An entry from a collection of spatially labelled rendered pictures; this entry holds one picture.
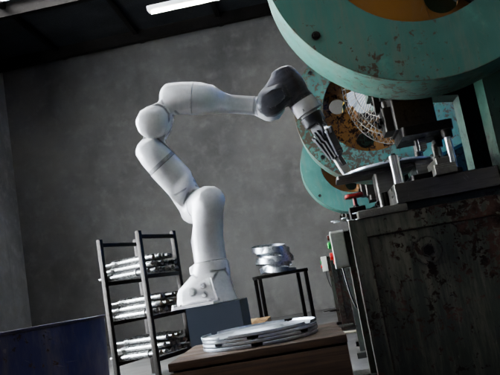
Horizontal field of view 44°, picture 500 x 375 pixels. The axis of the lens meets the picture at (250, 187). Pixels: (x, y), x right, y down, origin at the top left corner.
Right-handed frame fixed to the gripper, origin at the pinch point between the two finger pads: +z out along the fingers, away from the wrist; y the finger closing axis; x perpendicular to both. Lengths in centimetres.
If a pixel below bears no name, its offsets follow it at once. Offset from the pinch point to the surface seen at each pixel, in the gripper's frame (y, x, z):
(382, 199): 9.0, 0.9, 15.6
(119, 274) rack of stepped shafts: -234, -58, -14
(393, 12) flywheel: 45, 15, -29
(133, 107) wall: -700, 127, -219
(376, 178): 8.7, 3.3, 9.1
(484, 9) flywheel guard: 60, 27, -16
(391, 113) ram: 12.4, 18.6, -6.1
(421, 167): 16.5, 14.3, 13.3
